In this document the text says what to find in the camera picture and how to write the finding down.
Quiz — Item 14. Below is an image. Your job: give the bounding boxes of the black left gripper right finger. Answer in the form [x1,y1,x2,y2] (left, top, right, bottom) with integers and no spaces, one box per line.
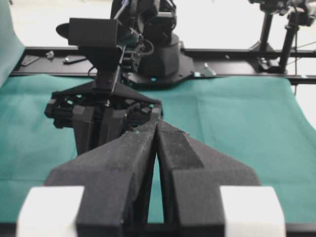
[157,121,261,237]

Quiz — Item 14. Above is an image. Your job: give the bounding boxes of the green table mat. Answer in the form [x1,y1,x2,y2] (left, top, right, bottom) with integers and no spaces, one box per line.
[0,75,316,223]

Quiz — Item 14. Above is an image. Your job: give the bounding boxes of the black camera stand posts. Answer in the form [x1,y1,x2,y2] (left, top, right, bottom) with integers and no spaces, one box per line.
[248,0,316,75]

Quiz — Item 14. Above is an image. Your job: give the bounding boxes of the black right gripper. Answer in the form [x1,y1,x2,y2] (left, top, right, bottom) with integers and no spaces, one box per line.
[44,81,163,156]

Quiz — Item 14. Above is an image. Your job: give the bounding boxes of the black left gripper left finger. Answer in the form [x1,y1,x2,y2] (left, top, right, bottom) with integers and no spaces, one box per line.
[44,119,158,237]

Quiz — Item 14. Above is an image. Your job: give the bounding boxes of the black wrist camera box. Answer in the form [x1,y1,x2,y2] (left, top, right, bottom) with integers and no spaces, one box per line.
[56,18,119,48]

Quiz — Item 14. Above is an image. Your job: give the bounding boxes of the black aluminium frame rail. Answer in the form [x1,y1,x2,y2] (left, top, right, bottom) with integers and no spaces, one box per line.
[11,47,316,88]

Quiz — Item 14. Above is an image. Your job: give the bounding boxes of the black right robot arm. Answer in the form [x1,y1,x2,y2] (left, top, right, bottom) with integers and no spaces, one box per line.
[44,0,194,155]

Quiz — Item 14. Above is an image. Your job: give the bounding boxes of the green backdrop sheet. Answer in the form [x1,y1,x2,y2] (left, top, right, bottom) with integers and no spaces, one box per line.
[0,0,25,87]

